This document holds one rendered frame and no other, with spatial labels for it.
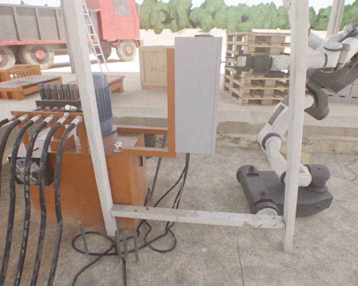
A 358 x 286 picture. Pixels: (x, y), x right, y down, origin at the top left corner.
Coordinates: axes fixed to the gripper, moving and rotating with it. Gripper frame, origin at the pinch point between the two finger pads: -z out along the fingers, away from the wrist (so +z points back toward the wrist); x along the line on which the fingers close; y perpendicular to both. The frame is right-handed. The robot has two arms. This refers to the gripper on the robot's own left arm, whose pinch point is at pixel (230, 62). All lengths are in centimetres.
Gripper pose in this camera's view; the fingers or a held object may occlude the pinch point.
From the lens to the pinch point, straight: 121.9
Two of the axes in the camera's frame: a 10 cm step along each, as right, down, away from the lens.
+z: 9.9, 0.6, -1.3
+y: -1.4, 4.1, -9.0
